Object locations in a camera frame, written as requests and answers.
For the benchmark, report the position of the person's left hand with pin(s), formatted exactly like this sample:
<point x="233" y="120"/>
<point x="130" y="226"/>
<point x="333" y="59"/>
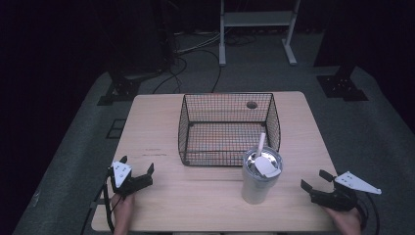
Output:
<point x="123" y="207"/>

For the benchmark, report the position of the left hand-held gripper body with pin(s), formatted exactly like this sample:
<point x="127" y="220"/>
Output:
<point x="125" y="182"/>

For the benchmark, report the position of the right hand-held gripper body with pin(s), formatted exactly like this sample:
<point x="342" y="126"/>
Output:
<point x="339" y="199"/>

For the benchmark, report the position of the black metal stand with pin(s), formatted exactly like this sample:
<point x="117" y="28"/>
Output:
<point x="341" y="86"/>
<point x="124" y="88"/>

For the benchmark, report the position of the person's right hand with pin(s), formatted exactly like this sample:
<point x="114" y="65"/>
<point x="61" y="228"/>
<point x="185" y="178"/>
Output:
<point x="347" y="222"/>

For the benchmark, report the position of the steel tumbler with lid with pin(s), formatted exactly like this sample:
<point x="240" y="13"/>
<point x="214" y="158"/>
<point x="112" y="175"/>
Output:
<point x="257" y="186"/>

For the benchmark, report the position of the white metal desk frame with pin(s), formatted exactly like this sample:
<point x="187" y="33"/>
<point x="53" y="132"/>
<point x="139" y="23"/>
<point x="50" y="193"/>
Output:
<point x="257" y="18"/>

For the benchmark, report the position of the white straw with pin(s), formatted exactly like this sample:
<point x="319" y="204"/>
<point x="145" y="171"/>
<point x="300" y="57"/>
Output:
<point x="261" y="143"/>

